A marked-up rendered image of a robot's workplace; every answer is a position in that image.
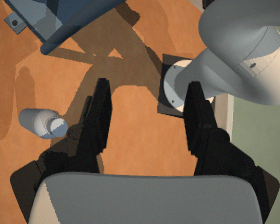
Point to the dark blue shelving unit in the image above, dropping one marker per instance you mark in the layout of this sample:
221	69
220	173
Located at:
44	17

